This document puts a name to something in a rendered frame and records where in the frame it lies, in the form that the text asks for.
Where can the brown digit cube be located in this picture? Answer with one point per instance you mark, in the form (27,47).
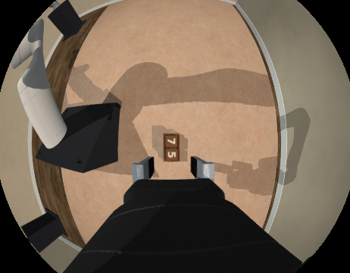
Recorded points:
(171,141)
(171,154)

